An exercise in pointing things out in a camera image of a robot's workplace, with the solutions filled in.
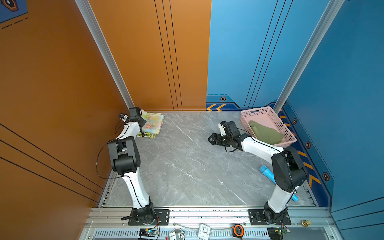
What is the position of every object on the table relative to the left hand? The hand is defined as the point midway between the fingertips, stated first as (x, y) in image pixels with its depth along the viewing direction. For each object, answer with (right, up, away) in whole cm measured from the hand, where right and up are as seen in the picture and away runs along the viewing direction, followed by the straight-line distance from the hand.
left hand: (136, 122), depth 101 cm
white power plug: (+31, -48, -39) cm, 69 cm away
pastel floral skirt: (+10, +1, +8) cm, 13 cm away
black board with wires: (+79, -53, -30) cm, 100 cm away
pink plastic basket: (+97, +5, +16) cm, 98 cm away
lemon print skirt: (+5, -8, +5) cm, 11 cm away
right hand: (+52, -11, -8) cm, 53 cm away
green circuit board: (+18, -53, -30) cm, 64 cm away
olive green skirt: (+90, -9, -1) cm, 90 cm away
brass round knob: (+93, -48, -31) cm, 109 cm away
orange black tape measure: (+60, -50, -34) cm, 85 cm away
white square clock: (+45, -51, -33) cm, 75 cm away
